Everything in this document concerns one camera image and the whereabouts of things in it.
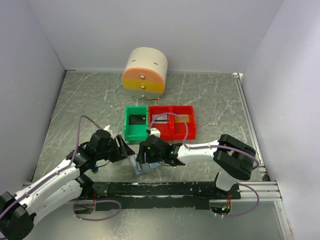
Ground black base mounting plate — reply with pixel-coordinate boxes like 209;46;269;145
88;181;241;210

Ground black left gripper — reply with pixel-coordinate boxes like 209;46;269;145
95;133;135;163

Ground aluminium rail frame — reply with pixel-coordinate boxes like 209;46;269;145
19;72;283;203

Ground round three-drawer cabinet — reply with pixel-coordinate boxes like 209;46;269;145
121;47;168;100

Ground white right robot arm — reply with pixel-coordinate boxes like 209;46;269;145
135;134;259;199

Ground green plastic bin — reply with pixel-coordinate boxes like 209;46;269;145
124;106;149;142

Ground red double plastic bin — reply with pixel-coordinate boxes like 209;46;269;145
148;105;197;141

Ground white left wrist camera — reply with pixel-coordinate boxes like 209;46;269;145
104;124;116;134

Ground white card with black stripe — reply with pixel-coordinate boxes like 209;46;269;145
151;114;168;124

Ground grey card holder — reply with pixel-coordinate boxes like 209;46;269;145
128;155;161;175

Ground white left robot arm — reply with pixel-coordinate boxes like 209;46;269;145
0;129;135;240

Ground blue card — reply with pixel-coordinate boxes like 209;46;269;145
91;165;99;173

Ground black card in green bin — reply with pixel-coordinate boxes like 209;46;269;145
129;114;146;125

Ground orange gold card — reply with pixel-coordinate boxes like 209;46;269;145
173;114;192;123

